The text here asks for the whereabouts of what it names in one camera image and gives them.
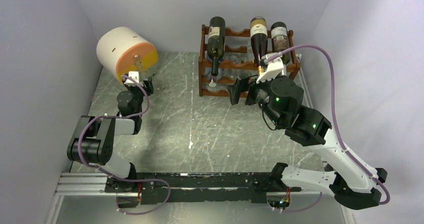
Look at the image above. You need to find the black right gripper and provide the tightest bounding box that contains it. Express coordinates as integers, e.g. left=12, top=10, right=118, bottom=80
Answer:
left=226, top=70, right=284, bottom=127

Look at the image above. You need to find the clear glass bottle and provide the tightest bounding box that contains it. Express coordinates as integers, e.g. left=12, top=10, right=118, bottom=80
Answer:
left=134, top=55, right=147, bottom=79

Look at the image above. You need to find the gold foil wine bottle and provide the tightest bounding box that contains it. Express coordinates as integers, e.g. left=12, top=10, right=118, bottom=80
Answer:
left=250, top=16, right=268, bottom=75

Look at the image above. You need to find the dark green wine bottle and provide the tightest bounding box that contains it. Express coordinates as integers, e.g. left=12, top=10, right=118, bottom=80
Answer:
left=207, top=16, right=226, bottom=57

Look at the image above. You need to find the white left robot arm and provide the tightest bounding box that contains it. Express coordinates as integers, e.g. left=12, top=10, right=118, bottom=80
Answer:
left=66, top=77, right=154, bottom=192

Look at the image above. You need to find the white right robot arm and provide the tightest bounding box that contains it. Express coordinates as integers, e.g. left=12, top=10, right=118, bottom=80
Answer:
left=227, top=76, right=387, bottom=210

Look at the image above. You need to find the brown wooden wine rack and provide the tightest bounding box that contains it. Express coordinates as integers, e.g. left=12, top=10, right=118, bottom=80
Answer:
left=198, top=24, right=301, bottom=97

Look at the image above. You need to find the blue label clear bottle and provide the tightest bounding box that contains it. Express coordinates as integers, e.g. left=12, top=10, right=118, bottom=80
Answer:
left=205, top=52, right=223, bottom=87

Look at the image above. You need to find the dark bottle brown label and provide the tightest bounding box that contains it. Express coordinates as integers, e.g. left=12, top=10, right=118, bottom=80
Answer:
left=270, top=22, right=290, bottom=53

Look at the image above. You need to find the white orange yellow cylinder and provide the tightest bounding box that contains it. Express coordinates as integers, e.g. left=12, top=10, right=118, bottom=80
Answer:
left=96, top=27, right=159, bottom=82

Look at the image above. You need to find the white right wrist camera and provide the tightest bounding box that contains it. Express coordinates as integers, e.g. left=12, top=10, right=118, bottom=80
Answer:
left=255, top=53, right=287, bottom=84

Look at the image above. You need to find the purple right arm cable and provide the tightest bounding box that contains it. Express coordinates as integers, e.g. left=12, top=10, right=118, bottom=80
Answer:
left=261, top=44, right=391, bottom=214

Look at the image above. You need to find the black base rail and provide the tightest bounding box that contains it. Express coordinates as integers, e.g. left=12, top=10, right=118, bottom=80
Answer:
left=54, top=172, right=327, bottom=204

